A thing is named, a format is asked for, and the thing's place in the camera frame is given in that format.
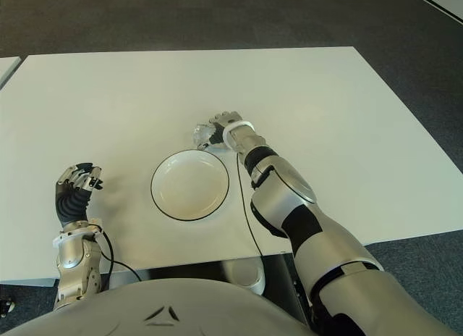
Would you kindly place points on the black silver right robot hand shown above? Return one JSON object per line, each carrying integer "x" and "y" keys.
{"x": 226, "y": 118}

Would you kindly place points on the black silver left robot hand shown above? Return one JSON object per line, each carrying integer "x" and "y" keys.
{"x": 72, "y": 205}

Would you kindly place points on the clear water bottle blue cap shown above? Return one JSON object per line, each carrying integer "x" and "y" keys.
{"x": 202, "y": 133}

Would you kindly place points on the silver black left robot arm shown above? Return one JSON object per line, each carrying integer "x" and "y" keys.
{"x": 72, "y": 252}

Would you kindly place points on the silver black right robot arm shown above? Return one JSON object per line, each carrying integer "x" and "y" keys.
{"x": 289, "y": 198}

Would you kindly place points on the white plate black rim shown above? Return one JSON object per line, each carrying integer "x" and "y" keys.
{"x": 190, "y": 185}

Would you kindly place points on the black stand foot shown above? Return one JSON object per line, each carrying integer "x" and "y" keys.
{"x": 7, "y": 306}

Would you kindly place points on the grey robot torso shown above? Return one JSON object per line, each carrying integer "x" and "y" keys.
{"x": 162, "y": 310}

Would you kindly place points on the neighbouring white table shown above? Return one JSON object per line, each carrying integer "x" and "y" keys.
{"x": 6, "y": 70}

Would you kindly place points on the white silver robot leg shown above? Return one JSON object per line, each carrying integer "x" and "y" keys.
{"x": 246, "y": 274}

